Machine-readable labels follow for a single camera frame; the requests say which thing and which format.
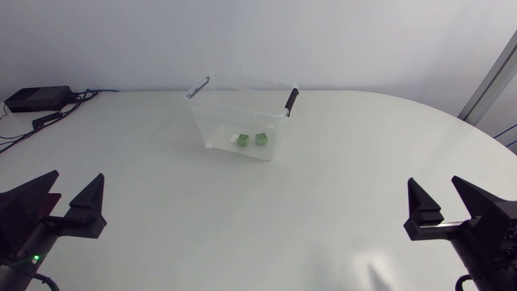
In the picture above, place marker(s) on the black power brick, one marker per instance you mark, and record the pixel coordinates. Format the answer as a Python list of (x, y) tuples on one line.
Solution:
[(38, 99)]

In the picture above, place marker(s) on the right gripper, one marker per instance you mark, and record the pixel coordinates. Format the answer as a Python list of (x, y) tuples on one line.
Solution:
[(494, 275)]

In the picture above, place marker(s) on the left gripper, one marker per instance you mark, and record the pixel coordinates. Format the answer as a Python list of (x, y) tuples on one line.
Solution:
[(22, 268)]

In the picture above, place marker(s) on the green toy brick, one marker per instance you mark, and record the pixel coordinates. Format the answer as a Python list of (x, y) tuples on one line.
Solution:
[(243, 140), (261, 139)]

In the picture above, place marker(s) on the clear plastic container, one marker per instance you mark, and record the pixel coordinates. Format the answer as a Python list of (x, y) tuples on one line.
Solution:
[(242, 115)]

